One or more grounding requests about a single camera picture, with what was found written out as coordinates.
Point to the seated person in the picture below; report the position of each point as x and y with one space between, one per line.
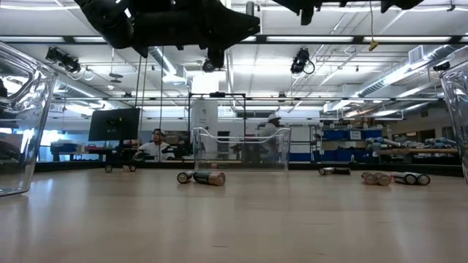
155 148

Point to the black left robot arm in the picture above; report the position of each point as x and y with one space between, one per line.
106 22

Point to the white air vent grille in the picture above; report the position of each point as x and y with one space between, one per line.
416 55

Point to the black monitor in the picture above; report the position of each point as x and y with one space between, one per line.
113 124

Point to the black wheeled monitor stand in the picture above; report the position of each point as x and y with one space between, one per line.
117 153

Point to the small black ceiling device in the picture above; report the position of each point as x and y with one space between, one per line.
441 66

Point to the yellow hanging tag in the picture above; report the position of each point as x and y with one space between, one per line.
373 45

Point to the wooden workbench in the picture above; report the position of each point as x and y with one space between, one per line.
420 150

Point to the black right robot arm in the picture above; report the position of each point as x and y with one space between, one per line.
402 3

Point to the white column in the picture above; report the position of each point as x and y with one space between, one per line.
204 113

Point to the black aluminium table frame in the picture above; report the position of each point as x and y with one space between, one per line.
303 167

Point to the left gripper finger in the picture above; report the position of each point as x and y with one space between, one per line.
234 22
234 39

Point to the silver ventilation duct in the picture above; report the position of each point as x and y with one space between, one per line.
162 60
387 82

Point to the light blue robot arm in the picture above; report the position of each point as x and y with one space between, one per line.
380 141
444 141

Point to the black crossbar with light strips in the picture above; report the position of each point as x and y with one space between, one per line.
358 39

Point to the black rig-mounted camera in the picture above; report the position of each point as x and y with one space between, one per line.
62 58

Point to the round black overhead camera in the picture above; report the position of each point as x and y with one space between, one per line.
205 68

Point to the clear plastic bin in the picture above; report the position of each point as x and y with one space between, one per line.
241 157
25 146
457 120

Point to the blue storage shelving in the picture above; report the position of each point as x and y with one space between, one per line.
336 135

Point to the standing person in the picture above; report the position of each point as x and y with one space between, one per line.
270 129

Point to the blue storage crate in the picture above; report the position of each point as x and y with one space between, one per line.
64 148

